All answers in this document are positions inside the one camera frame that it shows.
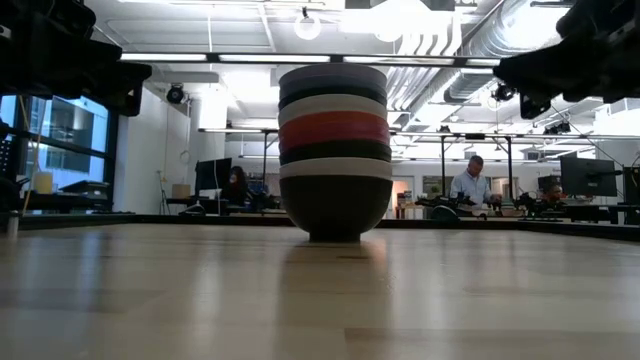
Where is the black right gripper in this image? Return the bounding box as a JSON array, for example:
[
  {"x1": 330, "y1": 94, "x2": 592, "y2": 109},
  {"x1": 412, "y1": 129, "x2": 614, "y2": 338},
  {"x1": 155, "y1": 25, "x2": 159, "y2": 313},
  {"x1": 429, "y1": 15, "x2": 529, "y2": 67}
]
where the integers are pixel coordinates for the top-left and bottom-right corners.
[{"x1": 493, "y1": 29, "x2": 640, "y2": 120}]

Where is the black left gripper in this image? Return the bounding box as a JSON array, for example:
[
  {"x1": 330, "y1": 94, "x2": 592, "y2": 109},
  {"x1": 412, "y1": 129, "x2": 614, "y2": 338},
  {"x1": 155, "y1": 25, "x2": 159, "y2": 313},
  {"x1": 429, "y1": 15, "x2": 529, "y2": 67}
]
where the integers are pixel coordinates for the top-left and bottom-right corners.
[{"x1": 0, "y1": 39, "x2": 153, "y2": 117}]

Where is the blue bowl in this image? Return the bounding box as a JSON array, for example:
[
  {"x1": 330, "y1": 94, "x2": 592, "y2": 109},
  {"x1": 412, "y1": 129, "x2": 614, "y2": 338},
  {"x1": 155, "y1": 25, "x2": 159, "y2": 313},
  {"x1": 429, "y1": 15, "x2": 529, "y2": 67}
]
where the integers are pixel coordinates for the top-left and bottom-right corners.
[{"x1": 277, "y1": 78, "x2": 389, "y2": 110}]

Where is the white bowl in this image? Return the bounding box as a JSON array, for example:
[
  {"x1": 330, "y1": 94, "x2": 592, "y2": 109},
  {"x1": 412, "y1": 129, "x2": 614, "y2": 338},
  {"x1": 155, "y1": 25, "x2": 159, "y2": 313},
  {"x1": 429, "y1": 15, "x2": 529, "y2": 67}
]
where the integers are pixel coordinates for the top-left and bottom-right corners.
[
  {"x1": 278, "y1": 157, "x2": 394, "y2": 181},
  {"x1": 277, "y1": 93, "x2": 390, "y2": 127}
]

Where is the lavender bowl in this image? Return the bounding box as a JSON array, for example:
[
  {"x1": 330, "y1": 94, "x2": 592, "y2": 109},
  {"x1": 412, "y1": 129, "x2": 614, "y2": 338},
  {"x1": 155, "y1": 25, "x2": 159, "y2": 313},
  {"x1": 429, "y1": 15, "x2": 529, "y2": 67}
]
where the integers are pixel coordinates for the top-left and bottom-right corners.
[{"x1": 278, "y1": 62, "x2": 389, "y2": 96}]

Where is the pinkish red bowl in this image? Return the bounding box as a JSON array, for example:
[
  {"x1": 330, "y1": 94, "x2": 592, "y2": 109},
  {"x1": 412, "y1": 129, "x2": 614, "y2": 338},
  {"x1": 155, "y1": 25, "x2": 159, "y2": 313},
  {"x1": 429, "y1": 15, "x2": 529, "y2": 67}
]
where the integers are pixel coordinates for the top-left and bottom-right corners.
[{"x1": 278, "y1": 124, "x2": 392, "y2": 154}]

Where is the black round ceiling fixture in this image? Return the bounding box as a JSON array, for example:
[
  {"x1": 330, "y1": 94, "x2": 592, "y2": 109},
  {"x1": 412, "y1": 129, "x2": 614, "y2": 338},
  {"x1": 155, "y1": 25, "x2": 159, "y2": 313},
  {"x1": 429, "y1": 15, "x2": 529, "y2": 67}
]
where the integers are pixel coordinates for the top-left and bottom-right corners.
[
  {"x1": 491, "y1": 82, "x2": 517, "y2": 104},
  {"x1": 165, "y1": 83, "x2": 187, "y2": 106}
]

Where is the large window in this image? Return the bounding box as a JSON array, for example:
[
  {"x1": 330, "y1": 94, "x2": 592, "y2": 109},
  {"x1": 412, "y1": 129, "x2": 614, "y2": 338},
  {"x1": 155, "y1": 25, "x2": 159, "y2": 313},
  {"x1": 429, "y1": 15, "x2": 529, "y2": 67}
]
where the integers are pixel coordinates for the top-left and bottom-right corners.
[{"x1": 0, "y1": 93, "x2": 112, "y2": 194}]

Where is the overhead LED light bar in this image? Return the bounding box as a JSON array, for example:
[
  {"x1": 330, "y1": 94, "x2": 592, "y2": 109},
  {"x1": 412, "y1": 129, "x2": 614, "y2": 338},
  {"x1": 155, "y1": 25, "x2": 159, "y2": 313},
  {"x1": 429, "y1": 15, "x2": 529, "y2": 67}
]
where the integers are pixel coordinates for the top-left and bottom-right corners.
[{"x1": 118, "y1": 51, "x2": 502, "y2": 70}]

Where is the black monitor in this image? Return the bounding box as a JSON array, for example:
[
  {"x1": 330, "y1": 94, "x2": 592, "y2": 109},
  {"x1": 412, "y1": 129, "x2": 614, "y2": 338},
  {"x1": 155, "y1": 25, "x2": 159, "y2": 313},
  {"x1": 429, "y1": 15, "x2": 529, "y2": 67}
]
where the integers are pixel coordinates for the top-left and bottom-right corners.
[
  {"x1": 559, "y1": 156, "x2": 619, "y2": 198},
  {"x1": 194, "y1": 157, "x2": 234, "y2": 194},
  {"x1": 622, "y1": 166, "x2": 640, "y2": 207}
]

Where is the person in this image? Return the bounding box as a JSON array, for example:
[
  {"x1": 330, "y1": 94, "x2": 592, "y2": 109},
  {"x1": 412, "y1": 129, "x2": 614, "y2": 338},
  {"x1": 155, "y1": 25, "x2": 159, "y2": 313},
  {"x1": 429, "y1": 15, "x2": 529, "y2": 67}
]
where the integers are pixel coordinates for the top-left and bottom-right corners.
[
  {"x1": 222, "y1": 165, "x2": 250, "y2": 207},
  {"x1": 448, "y1": 154, "x2": 503, "y2": 211},
  {"x1": 541, "y1": 183, "x2": 565, "y2": 205}
]

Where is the background robot on desk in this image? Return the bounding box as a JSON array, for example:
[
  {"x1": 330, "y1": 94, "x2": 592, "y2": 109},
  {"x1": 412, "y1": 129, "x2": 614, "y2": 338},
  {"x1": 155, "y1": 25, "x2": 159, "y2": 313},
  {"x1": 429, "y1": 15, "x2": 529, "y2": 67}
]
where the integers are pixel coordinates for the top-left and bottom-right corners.
[{"x1": 413, "y1": 193, "x2": 504, "y2": 222}]

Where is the silver ventilation duct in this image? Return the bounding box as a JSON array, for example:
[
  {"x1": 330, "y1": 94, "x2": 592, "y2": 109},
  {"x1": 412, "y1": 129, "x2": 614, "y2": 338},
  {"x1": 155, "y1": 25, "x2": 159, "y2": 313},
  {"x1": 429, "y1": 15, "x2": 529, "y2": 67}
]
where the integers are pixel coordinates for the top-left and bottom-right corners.
[{"x1": 442, "y1": 0, "x2": 574, "y2": 105}]

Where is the black rig frame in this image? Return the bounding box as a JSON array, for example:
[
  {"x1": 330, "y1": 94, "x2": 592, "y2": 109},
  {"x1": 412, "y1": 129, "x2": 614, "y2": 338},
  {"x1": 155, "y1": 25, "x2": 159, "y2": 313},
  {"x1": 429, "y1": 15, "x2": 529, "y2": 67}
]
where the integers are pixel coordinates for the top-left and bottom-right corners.
[{"x1": 0, "y1": 212, "x2": 640, "y2": 243}]

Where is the white ring light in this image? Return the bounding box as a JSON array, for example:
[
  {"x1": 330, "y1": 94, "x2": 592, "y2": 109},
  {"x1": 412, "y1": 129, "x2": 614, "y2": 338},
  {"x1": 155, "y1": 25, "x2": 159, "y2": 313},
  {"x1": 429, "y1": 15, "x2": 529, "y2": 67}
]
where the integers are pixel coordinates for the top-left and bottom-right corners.
[{"x1": 293, "y1": 11, "x2": 323, "y2": 42}]

